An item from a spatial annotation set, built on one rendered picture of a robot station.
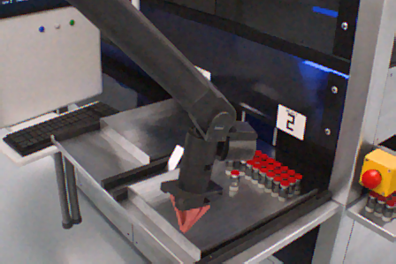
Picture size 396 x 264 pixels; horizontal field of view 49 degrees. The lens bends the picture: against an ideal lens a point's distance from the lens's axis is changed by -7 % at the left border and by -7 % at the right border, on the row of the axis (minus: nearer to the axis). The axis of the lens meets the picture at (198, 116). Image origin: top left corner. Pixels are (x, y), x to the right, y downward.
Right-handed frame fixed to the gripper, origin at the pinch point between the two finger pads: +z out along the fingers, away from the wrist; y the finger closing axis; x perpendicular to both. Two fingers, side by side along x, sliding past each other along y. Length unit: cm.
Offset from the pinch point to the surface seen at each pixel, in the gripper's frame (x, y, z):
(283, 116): 9.0, 33.9, -16.5
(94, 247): 101, 43, 86
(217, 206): 5.8, 14.5, 1.8
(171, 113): 50, 34, -2
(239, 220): -0.8, 14.8, 1.7
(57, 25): 89, 10, -21
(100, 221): 117, 55, 84
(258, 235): -8.3, 12.5, 0.4
